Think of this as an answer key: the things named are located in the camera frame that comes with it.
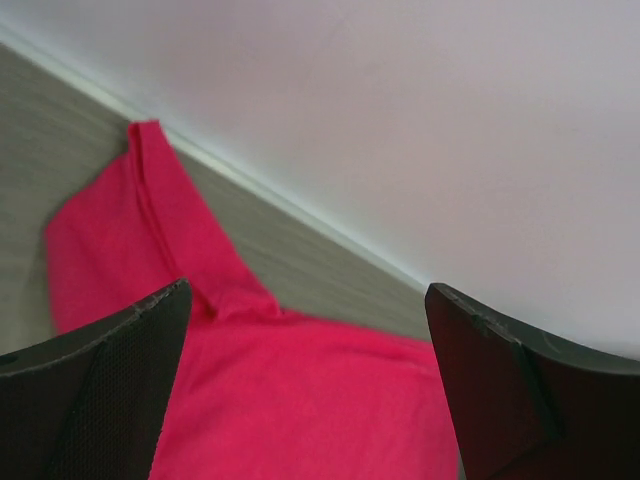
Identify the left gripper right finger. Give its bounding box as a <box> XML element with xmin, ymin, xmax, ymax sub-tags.
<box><xmin>425</xmin><ymin>283</ymin><xmax>639</xmax><ymax>479</ymax></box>

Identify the pink-red t shirt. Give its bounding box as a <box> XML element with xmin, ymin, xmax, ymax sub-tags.
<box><xmin>45</xmin><ymin>121</ymin><xmax>458</xmax><ymax>479</ymax></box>

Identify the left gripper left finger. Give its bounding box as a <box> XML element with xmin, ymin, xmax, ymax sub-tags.
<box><xmin>1</xmin><ymin>279</ymin><xmax>192</xmax><ymax>479</ymax></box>

